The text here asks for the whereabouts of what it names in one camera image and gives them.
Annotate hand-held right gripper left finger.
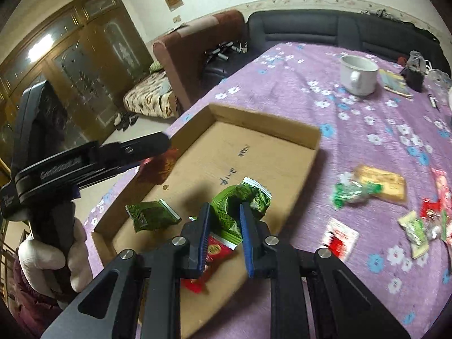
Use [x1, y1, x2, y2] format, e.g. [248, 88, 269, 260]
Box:
[40, 203, 212, 339]

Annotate person's left hand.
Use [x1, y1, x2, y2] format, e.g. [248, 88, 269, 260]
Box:
[17, 217, 94, 309]

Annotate green and white snack packet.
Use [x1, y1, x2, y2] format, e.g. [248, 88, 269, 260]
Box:
[332, 172, 384, 207]

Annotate floral patterned cushion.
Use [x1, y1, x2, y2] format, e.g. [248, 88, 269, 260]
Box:
[123, 62, 181, 119]

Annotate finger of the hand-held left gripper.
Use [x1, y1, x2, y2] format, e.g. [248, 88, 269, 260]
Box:
[97, 131, 173, 171]

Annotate dark red snack packet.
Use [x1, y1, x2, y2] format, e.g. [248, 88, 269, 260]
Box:
[136, 148, 179, 185]

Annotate pink red snack packet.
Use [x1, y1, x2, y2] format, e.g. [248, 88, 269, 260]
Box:
[431, 168, 452, 202]

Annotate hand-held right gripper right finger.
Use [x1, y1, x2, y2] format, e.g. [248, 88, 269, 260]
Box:
[239, 202, 412, 339]

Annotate person's left forearm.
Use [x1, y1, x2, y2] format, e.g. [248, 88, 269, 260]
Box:
[10, 259, 71, 333]

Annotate white mug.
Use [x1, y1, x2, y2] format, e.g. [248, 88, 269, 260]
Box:
[340, 55, 379, 97]

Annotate black sofa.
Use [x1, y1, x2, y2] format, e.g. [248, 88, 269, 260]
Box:
[203, 10, 450, 79]

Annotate purple floral tablecloth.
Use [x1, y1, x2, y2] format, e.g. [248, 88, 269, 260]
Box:
[83, 42, 452, 339]

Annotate black pouch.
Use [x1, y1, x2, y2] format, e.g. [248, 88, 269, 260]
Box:
[399, 51, 431, 92]

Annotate small colourful book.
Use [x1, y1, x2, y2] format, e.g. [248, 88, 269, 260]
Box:
[379, 69, 414, 99]

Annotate black items on sofa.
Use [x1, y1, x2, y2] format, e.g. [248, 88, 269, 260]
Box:
[206, 40, 248, 63]

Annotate clear glass jar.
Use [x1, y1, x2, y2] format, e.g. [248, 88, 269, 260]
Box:
[429, 69, 452, 107]

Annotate pair of dark shoes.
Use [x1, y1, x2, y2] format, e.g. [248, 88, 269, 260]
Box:
[114, 112, 139, 131]

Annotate wooden glass-door cabinet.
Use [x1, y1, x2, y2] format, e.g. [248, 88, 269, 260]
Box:
[0, 0, 156, 173]

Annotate brown armchair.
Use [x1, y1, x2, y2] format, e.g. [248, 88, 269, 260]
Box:
[152, 10, 248, 114]

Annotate shallow cardboard box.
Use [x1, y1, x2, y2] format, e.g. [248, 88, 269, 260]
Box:
[91, 103, 322, 339]

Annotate yellow biscuit packet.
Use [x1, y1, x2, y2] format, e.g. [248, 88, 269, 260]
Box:
[354, 164, 407, 203]

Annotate small red snack packet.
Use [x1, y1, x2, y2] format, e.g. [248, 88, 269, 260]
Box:
[420, 198, 444, 220]

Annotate silver green snack packet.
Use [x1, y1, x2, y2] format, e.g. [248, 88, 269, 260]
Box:
[428, 210, 452, 247]

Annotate light green snack packet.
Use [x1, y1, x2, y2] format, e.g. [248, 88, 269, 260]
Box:
[398, 211, 429, 259]

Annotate red and white snack packet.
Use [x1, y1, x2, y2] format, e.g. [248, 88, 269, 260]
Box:
[323, 218, 360, 261]

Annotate large green snack packet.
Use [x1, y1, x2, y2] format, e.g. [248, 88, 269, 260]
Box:
[208, 177, 272, 247]

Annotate small green snack packet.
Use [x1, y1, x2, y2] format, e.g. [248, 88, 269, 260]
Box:
[125, 198, 182, 233]

